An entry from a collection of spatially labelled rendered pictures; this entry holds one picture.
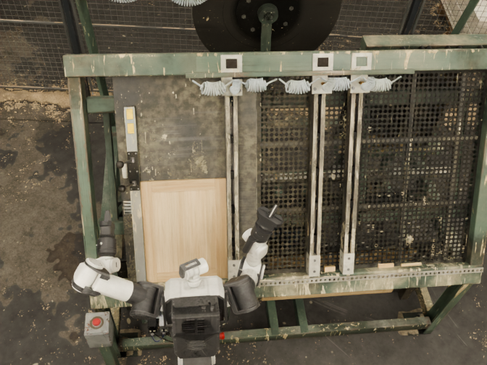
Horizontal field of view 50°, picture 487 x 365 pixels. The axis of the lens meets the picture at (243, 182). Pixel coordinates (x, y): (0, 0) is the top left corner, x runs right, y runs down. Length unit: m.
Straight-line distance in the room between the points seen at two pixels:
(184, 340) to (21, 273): 2.07
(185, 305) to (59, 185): 2.49
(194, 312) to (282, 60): 1.23
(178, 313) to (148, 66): 1.12
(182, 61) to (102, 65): 0.36
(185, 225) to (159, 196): 0.21
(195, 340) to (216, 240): 0.67
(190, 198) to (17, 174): 2.28
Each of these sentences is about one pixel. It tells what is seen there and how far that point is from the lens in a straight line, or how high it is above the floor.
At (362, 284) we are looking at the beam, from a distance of 3.05.
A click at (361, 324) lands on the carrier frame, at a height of 0.18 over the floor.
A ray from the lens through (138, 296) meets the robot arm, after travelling 2.32.
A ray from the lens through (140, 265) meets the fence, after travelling 2.83.
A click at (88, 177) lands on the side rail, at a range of 2.69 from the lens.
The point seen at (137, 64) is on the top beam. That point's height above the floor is 1.88.
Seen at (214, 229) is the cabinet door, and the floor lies 1.12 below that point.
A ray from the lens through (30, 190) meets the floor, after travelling 4.57.
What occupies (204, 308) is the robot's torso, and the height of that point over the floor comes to 1.40.
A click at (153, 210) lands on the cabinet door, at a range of 2.74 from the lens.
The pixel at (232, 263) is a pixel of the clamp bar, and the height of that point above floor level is 1.01.
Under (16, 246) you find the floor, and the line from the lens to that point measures 4.28.
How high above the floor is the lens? 3.45
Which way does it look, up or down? 51 degrees down
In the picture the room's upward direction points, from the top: 6 degrees clockwise
